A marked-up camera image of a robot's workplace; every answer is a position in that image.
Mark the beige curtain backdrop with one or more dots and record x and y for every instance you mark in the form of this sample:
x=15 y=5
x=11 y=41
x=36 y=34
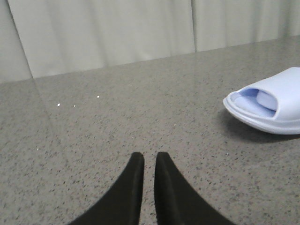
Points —
x=41 y=38

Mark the light blue slipper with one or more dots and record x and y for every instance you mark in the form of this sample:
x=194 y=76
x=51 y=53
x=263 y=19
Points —
x=271 y=105

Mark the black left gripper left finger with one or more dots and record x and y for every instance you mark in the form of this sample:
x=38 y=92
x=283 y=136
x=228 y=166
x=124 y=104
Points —
x=121 y=204

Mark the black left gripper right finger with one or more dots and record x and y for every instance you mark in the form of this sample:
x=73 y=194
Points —
x=176 y=202

